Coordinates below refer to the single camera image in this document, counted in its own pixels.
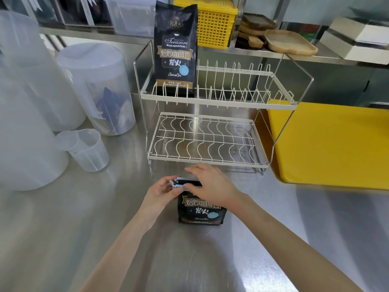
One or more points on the tall translucent plastic container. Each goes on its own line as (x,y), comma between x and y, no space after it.
(36,57)

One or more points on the person's left thumb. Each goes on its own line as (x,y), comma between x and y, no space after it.
(168,184)

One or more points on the light wooden tray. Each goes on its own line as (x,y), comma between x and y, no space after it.
(290,42)

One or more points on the white bag sealing clip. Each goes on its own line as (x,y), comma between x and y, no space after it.
(175,183)

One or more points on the tall black coffee bean bag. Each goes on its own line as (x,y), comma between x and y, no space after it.
(175,45)

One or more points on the short black coffee bean bag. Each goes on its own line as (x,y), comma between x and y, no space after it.
(202,211)

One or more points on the translucent lidded plastic pitcher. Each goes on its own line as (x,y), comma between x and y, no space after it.
(91,72)

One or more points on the yellow plastic cutting board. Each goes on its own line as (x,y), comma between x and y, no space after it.
(331,142)

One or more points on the white kitchen scale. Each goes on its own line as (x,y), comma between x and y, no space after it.
(355,39)

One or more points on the person's right hand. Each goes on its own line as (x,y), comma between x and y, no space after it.
(217,187)

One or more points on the clear plastic storage box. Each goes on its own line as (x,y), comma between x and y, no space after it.
(133,15)

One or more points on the person's left forearm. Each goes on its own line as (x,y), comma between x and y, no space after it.
(120,256)

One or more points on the large translucent plastic bucket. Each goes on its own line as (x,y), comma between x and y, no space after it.
(27,142)

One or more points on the blue packet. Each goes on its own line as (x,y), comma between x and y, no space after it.
(114,110)

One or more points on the stainless steel shelf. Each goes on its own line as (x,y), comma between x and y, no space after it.
(328,56)

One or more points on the clear acrylic organizer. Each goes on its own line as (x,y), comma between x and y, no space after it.
(60,10)

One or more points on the person's right fingers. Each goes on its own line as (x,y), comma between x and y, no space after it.
(203,172)

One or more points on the yellow plastic basket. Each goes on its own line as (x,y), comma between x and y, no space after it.
(214,22)

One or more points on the translucent measuring cup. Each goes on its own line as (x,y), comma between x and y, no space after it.
(65,141)
(91,155)

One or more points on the person's left hand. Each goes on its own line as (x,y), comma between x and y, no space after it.
(158,196)

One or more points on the person's right forearm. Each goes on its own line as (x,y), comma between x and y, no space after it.
(291,243)

